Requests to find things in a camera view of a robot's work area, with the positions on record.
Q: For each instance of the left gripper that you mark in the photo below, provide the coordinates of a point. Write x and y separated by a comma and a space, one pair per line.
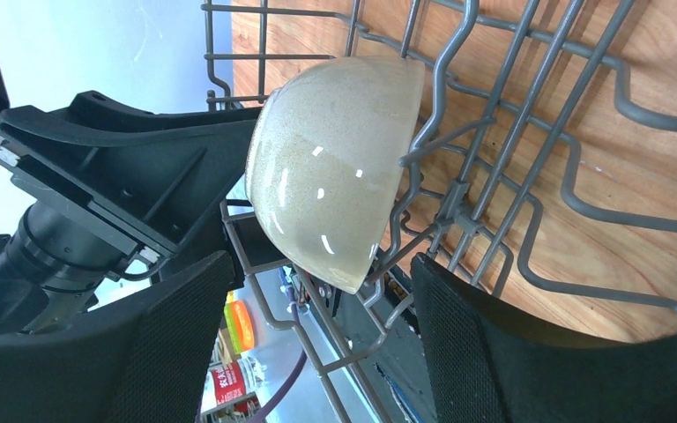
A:
134, 178

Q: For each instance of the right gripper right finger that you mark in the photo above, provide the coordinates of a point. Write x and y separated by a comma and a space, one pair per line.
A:
489, 361

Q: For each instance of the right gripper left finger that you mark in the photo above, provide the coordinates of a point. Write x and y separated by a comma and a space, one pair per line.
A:
142, 358

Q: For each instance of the grey wire dish rack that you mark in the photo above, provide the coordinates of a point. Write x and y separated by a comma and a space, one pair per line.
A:
542, 171

